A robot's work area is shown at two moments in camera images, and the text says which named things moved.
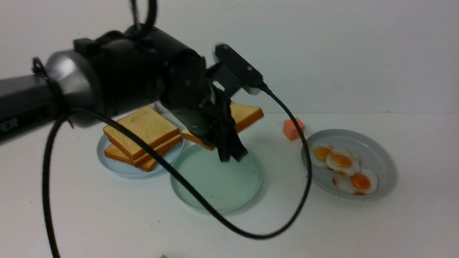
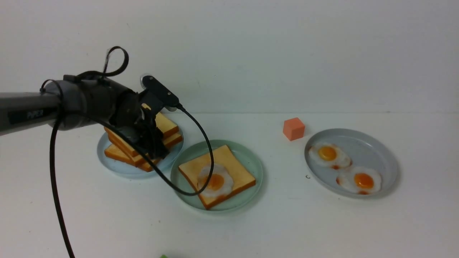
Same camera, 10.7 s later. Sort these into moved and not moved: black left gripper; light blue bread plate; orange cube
Moved: black left gripper
Not moved: orange cube; light blue bread plate
